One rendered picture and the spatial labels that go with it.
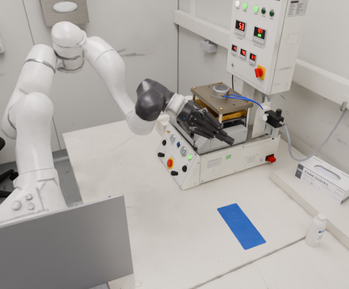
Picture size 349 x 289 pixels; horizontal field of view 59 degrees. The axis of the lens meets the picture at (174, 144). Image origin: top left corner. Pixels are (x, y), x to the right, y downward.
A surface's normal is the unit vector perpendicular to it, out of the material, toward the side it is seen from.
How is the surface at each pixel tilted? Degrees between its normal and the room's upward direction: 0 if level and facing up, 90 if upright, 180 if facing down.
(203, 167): 90
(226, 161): 90
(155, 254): 0
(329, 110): 90
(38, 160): 50
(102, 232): 90
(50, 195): 55
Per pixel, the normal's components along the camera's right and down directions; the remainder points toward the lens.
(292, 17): 0.42, 0.50
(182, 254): 0.00, -0.83
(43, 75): 0.75, -0.29
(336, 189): -0.82, 0.29
